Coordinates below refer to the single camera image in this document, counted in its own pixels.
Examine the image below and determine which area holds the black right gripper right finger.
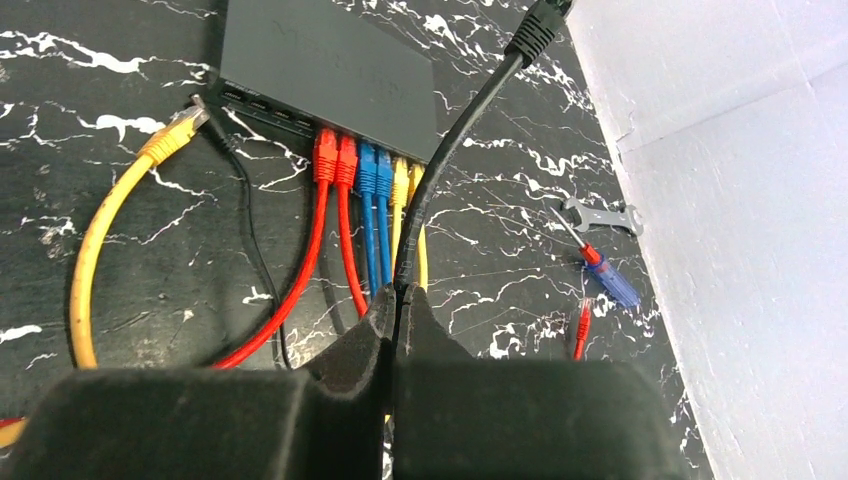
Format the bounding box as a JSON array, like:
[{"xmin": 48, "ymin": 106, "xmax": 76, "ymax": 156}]
[{"xmin": 392, "ymin": 286, "xmax": 683, "ymax": 479}]

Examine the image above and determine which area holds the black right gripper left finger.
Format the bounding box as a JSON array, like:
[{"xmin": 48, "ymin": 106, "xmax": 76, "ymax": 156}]
[{"xmin": 1, "ymin": 286, "xmax": 397, "ymax": 479}]

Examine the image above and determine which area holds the black network switch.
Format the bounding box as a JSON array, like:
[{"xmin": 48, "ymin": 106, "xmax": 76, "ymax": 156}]
[{"xmin": 205, "ymin": 1, "xmax": 439, "ymax": 163}]

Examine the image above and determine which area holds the thick black ethernet cable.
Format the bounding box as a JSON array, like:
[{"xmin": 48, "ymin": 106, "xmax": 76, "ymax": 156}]
[{"xmin": 392, "ymin": 0, "xmax": 576, "ymax": 293}]

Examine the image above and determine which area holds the silver wrench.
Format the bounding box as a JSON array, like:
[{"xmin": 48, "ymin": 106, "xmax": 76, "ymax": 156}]
[{"xmin": 563, "ymin": 198, "xmax": 644, "ymax": 236}]

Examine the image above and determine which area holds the blue handled screwdriver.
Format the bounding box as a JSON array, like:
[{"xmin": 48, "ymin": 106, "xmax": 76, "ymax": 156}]
[{"xmin": 550, "ymin": 208, "xmax": 641, "ymax": 309}]

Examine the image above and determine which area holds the thin black power cable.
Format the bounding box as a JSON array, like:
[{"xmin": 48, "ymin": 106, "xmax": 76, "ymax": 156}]
[{"xmin": 188, "ymin": 93, "xmax": 296, "ymax": 371}]

